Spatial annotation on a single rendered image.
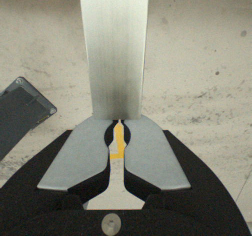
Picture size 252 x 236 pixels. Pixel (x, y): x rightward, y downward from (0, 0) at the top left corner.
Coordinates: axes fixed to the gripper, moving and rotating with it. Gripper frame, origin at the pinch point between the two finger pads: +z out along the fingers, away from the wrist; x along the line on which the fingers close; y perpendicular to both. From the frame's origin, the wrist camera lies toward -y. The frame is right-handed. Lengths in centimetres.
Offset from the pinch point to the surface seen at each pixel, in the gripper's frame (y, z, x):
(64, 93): 34, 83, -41
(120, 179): 126, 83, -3
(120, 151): 88, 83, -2
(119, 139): 75, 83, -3
